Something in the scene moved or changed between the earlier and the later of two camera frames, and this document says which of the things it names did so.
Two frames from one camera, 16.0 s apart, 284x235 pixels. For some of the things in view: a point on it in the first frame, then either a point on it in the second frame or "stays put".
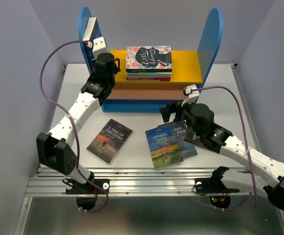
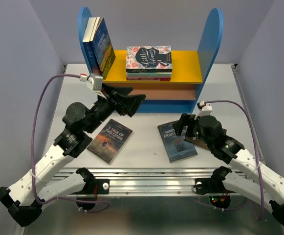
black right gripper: x=171 y=107 -> x=185 y=119
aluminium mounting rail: x=136 y=182 stays put
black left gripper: x=116 y=69 -> x=129 y=104
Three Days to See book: x=193 y=137 stays put
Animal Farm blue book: x=164 y=147 -> x=102 y=47
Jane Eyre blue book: x=93 y=31 stays put
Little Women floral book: x=148 y=59 stays put
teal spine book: x=148 y=74 stays put
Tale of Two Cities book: x=110 y=141 stays put
